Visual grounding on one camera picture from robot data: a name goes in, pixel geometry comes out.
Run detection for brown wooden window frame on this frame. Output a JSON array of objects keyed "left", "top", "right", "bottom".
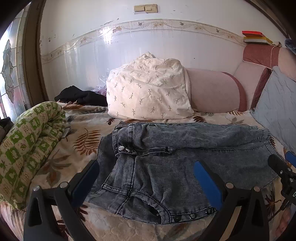
[{"left": 22, "top": 0, "right": 49, "bottom": 106}]

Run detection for camouflage garment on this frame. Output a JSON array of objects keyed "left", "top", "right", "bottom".
[{"left": 0, "top": 117, "right": 13, "bottom": 143}]

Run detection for pink cylindrical bolster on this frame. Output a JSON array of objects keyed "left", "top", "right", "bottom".
[{"left": 186, "top": 68, "right": 247, "bottom": 113}]

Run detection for stained glass window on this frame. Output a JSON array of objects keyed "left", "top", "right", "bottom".
[{"left": 1, "top": 6, "right": 31, "bottom": 121}]

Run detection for beige wall switch plate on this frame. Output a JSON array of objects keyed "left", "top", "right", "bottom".
[{"left": 133, "top": 4, "right": 158, "bottom": 13}]

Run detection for green patterned rolled quilt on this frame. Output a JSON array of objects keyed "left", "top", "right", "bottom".
[{"left": 1, "top": 101, "right": 66, "bottom": 209}]

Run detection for blue cloth on headboard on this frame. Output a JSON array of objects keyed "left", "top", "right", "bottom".
[{"left": 285, "top": 39, "right": 296, "bottom": 51}]

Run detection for stack of books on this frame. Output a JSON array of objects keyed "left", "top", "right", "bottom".
[{"left": 242, "top": 31, "right": 273, "bottom": 45}]

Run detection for black garment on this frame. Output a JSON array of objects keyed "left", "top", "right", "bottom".
[{"left": 54, "top": 85, "right": 108, "bottom": 107}]

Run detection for light blue quilted pillow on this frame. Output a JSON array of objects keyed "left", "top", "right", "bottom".
[{"left": 251, "top": 66, "right": 296, "bottom": 153}]

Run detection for grey denim jeans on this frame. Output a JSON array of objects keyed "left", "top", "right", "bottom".
[{"left": 86, "top": 123, "right": 276, "bottom": 225}]

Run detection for pink maroon headboard cushion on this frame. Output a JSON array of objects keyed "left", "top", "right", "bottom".
[{"left": 234, "top": 44, "right": 295, "bottom": 110}]

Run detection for leaf pattern bed blanket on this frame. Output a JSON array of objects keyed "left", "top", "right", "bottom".
[{"left": 1, "top": 104, "right": 284, "bottom": 240}]

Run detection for cream floral pillow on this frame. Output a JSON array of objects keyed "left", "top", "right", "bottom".
[{"left": 106, "top": 52, "right": 194, "bottom": 121}]

